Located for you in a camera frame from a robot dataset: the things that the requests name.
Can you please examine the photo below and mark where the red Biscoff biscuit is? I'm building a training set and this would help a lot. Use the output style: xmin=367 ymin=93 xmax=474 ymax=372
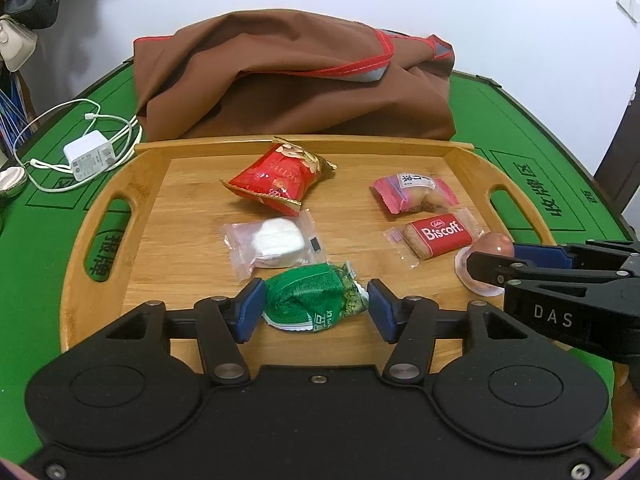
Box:
xmin=384 ymin=208 xmax=485 ymax=269

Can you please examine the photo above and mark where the green snack packet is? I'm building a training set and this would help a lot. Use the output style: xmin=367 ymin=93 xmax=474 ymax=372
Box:
xmin=262 ymin=262 xmax=369 ymax=333

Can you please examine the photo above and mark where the pink pastry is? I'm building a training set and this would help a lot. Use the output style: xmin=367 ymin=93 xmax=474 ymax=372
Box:
xmin=373 ymin=172 xmax=459 ymax=214

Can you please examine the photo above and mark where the red pistachio snack bag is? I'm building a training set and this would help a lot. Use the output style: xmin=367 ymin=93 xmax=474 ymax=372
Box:
xmin=221 ymin=138 xmax=337 ymax=217

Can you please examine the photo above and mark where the white power adapter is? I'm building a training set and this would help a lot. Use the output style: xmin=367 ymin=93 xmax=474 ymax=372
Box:
xmin=63 ymin=130 xmax=116 ymax=182

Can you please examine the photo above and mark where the person right hand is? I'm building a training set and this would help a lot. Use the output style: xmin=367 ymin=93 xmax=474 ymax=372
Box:
xmin=612 ymin=363 xmax=640 ymax=457

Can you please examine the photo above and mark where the brown cloth bag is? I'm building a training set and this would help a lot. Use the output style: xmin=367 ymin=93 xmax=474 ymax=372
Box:
xmin=134 ymin=10 xmax=456 ymax=141

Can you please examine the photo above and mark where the small round white lid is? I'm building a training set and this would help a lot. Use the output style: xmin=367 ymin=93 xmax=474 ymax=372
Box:
xmin=0 ymin=166 xmax=27 ymax=200

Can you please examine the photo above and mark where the clear-wrapped white cake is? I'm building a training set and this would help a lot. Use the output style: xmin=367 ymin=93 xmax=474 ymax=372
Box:
xmin=221 ymin=209 xmax=328 ymax=282

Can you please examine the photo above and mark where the small white beige purse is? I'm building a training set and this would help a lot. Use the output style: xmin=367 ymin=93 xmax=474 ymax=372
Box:
xmin=0 ymin=14 xmax=38 ymax=73

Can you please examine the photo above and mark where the pink jelly cup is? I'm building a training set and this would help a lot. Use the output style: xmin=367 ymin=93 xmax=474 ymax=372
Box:
xmin=453 ymin=232 xmax=516 ymax=297

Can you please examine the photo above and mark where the white charger cable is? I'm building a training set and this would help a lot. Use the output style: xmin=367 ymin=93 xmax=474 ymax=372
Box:
xmin=12 ymin=97 xmax=144 ymax=194

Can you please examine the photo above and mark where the bamboo serving tray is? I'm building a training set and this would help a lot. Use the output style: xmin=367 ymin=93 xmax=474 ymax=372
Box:
xmin=60 ymin=136 xmax=553 ymax=349

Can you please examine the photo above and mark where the blue lanyard bundle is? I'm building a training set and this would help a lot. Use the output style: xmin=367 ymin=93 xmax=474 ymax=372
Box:
xmin=0 ymin=74 xmax=34 ymax=146

